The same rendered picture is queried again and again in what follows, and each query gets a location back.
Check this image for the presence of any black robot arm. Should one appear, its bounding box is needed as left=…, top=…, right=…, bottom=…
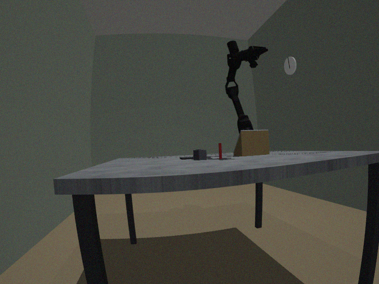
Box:
left=225, top=41, right=258, bottom=134

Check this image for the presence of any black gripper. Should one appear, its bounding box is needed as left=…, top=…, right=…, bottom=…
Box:
left=240, top=46, right=268, bottom=61

